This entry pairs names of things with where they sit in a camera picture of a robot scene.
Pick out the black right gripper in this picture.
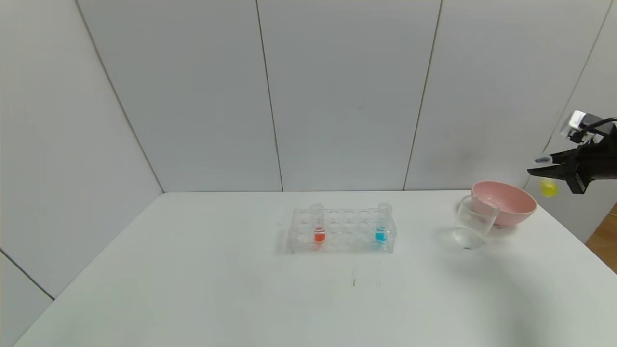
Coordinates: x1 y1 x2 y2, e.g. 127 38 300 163
527 139 617 195

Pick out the test tube with yellow pigment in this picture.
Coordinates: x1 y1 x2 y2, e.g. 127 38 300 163
535 154 559 197

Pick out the test tube with blue pigment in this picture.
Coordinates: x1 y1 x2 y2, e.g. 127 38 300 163
375 203 393 243

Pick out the clear glass beaker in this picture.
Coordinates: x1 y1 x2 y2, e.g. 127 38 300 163
452 195 499 250

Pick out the clear plastic test tube rack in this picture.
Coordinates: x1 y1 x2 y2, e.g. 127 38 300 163
288 207 397 254

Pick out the test tube with red pigment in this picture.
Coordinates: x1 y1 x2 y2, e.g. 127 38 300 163
310 203 326 244

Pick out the pink bowl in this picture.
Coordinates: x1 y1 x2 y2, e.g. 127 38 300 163
470 181 537 227

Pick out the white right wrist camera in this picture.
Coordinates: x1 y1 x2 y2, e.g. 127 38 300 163
567 111 591 143

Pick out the black camera cable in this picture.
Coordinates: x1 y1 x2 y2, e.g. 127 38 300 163
578 117 617 141

